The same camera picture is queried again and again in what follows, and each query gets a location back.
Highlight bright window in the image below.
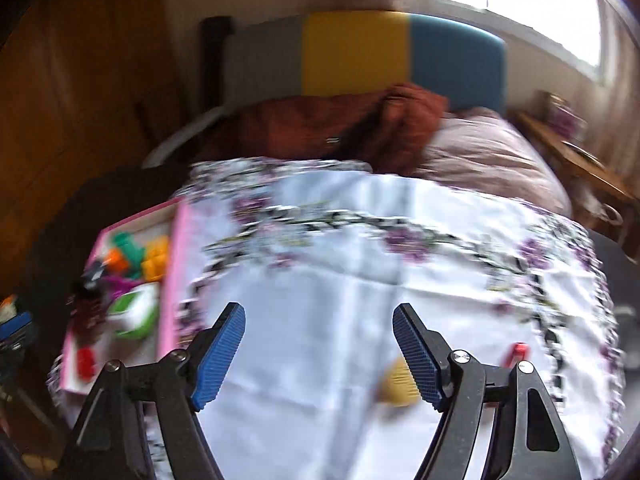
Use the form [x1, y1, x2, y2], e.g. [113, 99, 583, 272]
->
[434, 0, 603, 83]

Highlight pink cardboard box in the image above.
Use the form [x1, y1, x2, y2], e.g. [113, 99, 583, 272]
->
[60, 197, 193, 396]

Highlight white chair armrest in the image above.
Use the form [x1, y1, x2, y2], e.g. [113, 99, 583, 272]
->
[141, 106, 226, 168]

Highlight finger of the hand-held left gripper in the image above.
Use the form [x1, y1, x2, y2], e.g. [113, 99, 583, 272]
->
[0, 311, 35, 343]

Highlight magenta plastic disc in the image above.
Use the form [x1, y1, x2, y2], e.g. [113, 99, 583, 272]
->
[102, 275, 138, 301]

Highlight purple box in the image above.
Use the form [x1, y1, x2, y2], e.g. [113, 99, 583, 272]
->
[547, 92, 588, 136]

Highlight wooden wardrobe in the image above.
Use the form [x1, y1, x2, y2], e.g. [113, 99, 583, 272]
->
[0, 0, 166, 281]

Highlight yellow ribbed toy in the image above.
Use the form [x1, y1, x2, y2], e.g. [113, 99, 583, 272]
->
[377, 357, 418, 407]

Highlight wooden nightstand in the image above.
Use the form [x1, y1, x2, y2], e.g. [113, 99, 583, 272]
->
[515, 110, 640, 241]

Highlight black grey cylinder toy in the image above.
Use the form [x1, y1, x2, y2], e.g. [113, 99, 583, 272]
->
[75, 260, 108, 296]

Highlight white floral tablecloth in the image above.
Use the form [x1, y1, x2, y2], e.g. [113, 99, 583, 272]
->
[47, 157, 628, 480]

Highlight orange plastic trough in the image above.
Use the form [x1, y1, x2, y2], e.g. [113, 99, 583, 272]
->
[141, 236, 171, 282]

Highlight green white toy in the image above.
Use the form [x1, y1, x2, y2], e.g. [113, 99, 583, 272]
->
[107, 282, 161, 340]

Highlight pink pillow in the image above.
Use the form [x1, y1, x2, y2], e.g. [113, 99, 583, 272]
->
[410, 107, 573, 216]

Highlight rust brown quilted jacket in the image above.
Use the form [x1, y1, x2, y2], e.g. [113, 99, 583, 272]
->
[200, 84, 449, 176]

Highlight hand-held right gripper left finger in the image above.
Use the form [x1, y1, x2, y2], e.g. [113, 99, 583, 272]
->
[60, 301, 247, 480]

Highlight green plastic toy piece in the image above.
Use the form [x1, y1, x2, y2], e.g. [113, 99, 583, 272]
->
[111, 232, 146, 281]

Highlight red toy block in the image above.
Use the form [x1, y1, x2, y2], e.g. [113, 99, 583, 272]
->
[75, 347, 98, 378]

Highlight grey yellow blue headboard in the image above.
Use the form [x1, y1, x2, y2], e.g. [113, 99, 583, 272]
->
[220, 10, 508, 113]

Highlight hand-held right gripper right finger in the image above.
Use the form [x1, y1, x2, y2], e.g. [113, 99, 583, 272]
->
[392, 302, 583, 480]

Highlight orange white toy block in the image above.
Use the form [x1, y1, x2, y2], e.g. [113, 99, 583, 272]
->
[102, 249, 126, 276]

